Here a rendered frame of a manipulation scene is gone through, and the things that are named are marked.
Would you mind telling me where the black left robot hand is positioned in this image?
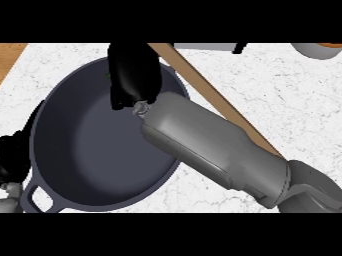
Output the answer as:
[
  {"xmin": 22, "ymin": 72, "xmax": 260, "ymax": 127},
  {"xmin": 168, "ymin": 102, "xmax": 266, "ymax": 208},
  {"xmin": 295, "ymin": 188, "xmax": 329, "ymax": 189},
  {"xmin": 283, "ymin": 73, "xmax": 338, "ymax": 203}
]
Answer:
[{"xmin": 0, "ymin": 98, "xmax": 47, "ymax": 189}]

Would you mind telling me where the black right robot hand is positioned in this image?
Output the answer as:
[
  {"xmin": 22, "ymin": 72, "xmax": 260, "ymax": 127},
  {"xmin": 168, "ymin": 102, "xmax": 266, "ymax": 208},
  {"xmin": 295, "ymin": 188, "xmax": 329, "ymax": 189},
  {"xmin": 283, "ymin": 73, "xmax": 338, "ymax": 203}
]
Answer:
[{"xmin": 106, "ymin": 43, "xmax": 162, "ymax": 112}]

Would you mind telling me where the brown wooden tray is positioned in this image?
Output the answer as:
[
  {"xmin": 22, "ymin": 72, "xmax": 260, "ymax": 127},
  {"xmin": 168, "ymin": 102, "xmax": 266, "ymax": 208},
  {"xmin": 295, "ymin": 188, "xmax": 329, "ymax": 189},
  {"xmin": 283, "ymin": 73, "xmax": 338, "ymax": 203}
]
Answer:
[{"xmin": 148, "ymin": 43, "xmax": 285, "ymax": 159}]

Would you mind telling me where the dark grey pot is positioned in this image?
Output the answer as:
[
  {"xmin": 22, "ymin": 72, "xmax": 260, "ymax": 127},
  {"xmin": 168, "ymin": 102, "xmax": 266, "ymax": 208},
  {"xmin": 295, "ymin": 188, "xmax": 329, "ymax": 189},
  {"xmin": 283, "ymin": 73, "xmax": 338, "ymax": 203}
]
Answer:
[{"xmin": 19, "ymin": 56, "xmax": 192, "ymax": 214}]

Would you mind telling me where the grey metal appliance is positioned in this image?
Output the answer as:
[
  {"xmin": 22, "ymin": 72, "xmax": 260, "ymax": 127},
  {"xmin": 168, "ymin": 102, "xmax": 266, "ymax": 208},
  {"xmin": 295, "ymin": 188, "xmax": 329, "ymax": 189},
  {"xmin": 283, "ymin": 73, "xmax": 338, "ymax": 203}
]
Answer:
[{"xmin": 173, "ymin": 43, "xmax": 241, "ymax": 52}]

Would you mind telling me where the white cup with orange rim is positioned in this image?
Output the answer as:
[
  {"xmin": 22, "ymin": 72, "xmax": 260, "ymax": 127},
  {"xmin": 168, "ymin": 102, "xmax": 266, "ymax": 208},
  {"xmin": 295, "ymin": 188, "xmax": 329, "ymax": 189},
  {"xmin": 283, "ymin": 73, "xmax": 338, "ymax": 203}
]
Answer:
[{"xmin": 289, "ymin": 43, "xmax": 342, "ymax": 61}]

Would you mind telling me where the black handle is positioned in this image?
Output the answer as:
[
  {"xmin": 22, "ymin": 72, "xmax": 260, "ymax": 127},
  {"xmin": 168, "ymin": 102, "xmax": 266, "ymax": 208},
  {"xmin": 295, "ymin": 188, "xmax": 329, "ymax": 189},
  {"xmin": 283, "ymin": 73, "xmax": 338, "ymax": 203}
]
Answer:
[{"xmin": 232, "ymin": 43, "xmax": 250, "ymax": 55}]

